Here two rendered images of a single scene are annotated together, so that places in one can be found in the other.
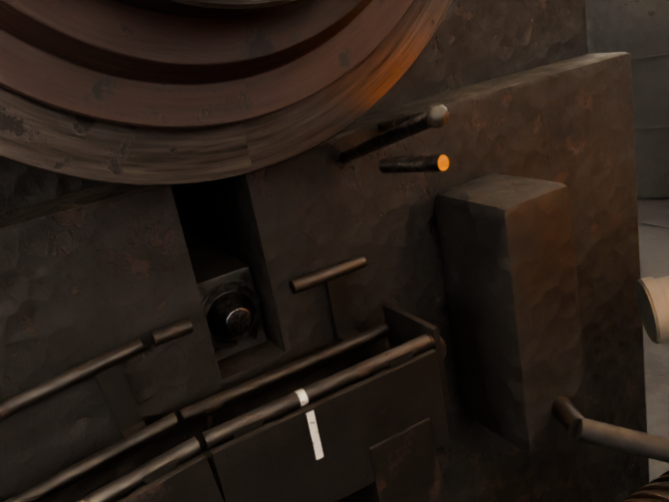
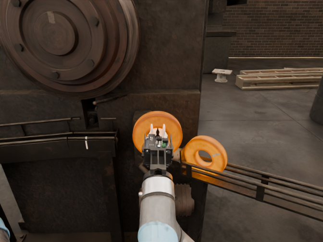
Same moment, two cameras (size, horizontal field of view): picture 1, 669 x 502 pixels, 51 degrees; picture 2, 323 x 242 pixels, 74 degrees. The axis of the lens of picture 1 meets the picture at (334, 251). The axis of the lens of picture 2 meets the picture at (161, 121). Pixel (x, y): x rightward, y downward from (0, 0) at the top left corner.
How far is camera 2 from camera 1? 61 cm
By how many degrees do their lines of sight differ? 24
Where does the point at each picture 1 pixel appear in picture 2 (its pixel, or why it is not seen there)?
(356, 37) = (97, 83)
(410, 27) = (113, 82)
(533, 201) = not seen: hidden behind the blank
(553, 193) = not seen: hidden behind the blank
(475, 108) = (150, 95)
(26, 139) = (42, 86)
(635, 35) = not seen: outside the picture
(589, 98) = (184, 101)
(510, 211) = (134, 120)
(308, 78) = (86, 88)
